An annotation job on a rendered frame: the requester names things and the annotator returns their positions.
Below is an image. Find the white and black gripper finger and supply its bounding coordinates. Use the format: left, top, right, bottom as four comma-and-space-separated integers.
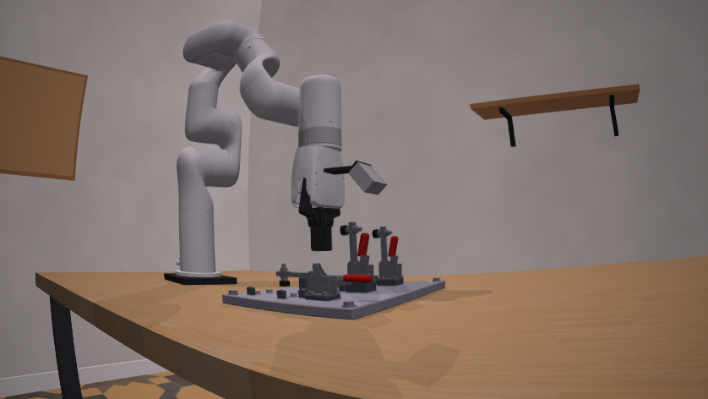
298, 178, 329, 251
324, 208, 340, 251

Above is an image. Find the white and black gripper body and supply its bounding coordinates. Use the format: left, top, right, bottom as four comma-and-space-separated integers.
291, 143, 345, 209

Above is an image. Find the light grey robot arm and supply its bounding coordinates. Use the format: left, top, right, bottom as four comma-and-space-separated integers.
175, 20, 388, 277

